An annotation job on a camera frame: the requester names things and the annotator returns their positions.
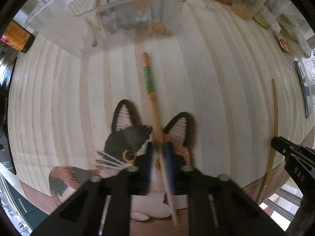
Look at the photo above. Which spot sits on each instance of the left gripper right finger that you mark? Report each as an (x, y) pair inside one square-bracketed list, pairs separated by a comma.
[(177, 178)]

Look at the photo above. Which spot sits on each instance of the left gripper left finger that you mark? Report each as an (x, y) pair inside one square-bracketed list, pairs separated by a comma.
[(142, 178)]

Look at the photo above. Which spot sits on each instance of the green banded wooden chopstick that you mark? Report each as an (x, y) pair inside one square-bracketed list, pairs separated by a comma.
[(158, 134)]

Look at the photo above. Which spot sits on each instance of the teal kitchen cabinet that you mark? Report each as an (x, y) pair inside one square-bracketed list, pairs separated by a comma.
[(31, 214)]

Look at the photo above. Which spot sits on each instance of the blue smartphone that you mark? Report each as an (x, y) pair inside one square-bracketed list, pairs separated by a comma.
[(304, 87)]

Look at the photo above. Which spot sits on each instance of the striped cat table mat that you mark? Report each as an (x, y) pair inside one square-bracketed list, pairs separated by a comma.
[(223, 70)]

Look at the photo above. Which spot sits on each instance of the small red white card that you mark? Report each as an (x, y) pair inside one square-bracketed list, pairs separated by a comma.
[(284, 43)]

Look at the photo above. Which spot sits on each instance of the clear plastic storage tray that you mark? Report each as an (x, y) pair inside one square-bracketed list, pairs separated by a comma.
[(85, 27)]

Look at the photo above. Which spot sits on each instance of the jar with brown lid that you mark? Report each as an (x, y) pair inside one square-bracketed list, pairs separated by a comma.
[(246, 9)]

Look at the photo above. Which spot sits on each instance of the soy sauce bottle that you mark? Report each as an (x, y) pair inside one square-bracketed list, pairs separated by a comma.
[(18, 37)]

